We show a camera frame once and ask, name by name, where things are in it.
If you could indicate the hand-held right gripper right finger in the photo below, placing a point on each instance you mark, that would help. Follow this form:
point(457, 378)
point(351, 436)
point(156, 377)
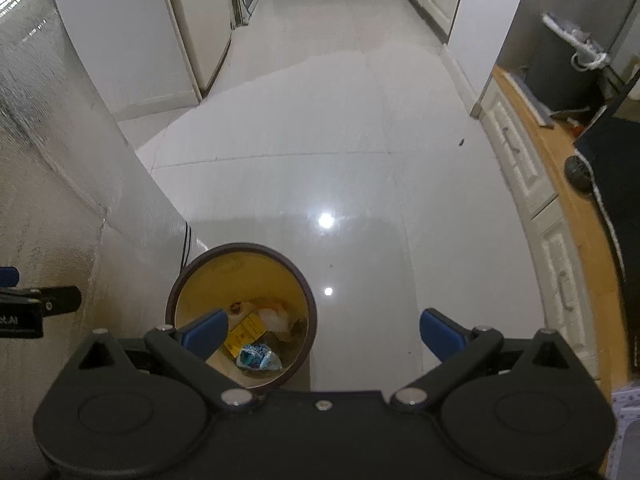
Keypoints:
point(440, 335)

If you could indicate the black computer mouse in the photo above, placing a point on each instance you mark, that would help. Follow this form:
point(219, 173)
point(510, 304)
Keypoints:
point(579, 172)

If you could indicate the white power strip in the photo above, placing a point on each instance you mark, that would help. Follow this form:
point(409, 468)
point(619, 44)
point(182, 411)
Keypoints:
point(582, 42)

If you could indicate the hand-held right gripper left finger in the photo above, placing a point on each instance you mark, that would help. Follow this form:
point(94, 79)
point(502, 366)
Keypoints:
point(205, 332)

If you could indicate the light blue crumpled wrapper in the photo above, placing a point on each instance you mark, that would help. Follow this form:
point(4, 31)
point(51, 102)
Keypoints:
point(257, 357)

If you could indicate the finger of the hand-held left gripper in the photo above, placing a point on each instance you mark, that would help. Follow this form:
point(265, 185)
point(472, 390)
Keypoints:
point(9, 277)
point(62, 300)

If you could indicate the dark grey bin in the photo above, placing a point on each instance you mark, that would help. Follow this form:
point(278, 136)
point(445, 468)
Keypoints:
point(555, 75)

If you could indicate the silver foil sheet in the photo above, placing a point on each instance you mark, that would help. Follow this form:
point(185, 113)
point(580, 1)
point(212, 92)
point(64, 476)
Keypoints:
point(50, 120)

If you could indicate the white cabinet wooden counter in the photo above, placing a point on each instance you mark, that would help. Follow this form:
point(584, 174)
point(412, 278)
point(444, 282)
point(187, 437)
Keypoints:
point(560, 160)

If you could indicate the small red object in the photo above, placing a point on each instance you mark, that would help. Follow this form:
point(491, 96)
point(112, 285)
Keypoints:
point(575, 126)

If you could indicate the crumpled white tissue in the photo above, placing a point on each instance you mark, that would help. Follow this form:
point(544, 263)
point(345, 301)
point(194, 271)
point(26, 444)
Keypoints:
point(275, 317)

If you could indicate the dark desk mat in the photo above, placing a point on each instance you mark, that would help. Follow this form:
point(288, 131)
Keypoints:
point(617, 170)

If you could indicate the grey flat bar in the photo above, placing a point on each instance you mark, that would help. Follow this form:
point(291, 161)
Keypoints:
point(530, 100)

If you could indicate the brown round trash can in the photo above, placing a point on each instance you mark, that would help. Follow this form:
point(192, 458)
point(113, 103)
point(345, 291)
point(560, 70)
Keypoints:
point(240, 275)

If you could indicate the white patterned sheet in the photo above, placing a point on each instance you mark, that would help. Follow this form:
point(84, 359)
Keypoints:
point(627, 435)

